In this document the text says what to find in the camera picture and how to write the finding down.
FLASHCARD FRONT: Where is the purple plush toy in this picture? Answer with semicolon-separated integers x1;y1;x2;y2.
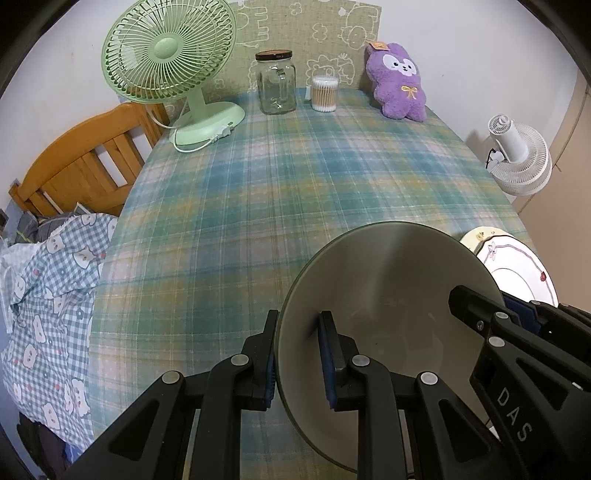
366;41;428;123

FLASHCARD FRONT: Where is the white red-rimmed plate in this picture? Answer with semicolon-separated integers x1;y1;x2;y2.
475;234;559;308

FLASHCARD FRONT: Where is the green desk fan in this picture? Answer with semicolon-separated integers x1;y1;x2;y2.
100;0;245;153

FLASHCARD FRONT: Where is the blue checkered bear blanket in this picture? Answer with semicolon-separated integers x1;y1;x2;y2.
0;212;118;453

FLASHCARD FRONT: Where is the cream yellow floral plate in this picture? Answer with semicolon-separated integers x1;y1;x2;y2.
458;226;502;254

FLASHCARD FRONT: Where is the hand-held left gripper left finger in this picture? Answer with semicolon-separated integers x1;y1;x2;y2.
60;309;280;480

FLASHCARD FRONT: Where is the grey cloth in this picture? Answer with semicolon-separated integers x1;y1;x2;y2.
16;217;63;243

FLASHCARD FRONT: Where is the plaid tablecloth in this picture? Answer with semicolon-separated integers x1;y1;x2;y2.
88;85;559;480

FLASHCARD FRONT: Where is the white fan cable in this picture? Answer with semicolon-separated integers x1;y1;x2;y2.
147;102;232;154

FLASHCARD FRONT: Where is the cotton swab container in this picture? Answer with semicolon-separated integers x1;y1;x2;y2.
310;75;339;112

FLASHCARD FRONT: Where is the white clip fan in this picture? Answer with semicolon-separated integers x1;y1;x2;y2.
487;114;553;197

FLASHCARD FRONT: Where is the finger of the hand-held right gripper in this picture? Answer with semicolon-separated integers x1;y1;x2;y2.
503;294;591;356
449;285;527;342

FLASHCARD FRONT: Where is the dark cloth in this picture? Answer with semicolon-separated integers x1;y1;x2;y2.
16;411;72;480

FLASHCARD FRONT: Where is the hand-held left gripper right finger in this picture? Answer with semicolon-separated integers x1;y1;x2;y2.
318;311;509;480

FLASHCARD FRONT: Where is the glass jar with black lid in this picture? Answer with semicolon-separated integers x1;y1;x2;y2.
255;48;297;115

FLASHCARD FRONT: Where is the green printed cushion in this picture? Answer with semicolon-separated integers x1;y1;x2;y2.
210;0;384;95

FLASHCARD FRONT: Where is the wooden bed headboard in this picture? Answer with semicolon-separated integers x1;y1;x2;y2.
8;102;171;217

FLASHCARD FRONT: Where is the large leaf-patterned ceramic bowl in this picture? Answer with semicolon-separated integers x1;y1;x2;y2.
276;222;506;474

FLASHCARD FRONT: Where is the beige wooden door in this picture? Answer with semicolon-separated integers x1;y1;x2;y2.
517;69;591;312

